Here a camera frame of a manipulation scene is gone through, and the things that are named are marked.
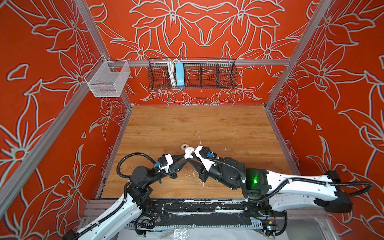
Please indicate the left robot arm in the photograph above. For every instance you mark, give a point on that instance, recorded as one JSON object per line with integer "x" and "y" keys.
{"x": 134, "y": 205}

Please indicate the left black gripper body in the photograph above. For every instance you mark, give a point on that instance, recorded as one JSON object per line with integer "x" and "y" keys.
{"x": 171, "y": 174}

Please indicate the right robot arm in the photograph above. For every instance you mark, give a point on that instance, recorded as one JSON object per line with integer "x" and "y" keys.
{"x": 272, "y": 191}

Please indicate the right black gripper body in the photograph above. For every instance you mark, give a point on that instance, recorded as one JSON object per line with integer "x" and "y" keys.
{"x": 204, "y": 175}

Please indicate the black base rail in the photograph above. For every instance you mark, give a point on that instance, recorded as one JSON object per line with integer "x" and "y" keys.
{"x": 209, "y": 213}

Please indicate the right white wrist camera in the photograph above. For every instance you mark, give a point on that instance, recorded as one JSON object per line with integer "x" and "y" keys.
{"x": 205, "y": 155}

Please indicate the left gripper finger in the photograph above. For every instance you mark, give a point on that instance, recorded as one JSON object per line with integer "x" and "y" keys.
{"x": 180, "y": 164}
{"x": 177, "y": 158}

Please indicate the clear plastic wall bin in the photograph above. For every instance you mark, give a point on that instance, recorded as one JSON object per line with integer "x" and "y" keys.
{"x": 107, "y": 79}

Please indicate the black wire wall basket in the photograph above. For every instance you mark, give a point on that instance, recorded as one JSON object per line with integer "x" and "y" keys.
{"x": 200, "y": 74}

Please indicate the small green circuit board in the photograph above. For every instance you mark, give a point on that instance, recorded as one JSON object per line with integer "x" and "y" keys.
{"x": 270, "y": 228}

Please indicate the blue box in basket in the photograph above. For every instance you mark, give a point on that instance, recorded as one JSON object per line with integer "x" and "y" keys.
{"x": 180, "y": 76}

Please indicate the white earbud charging case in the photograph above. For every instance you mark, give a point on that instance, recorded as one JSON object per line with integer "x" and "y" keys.
{"x": 184, "y": 146}

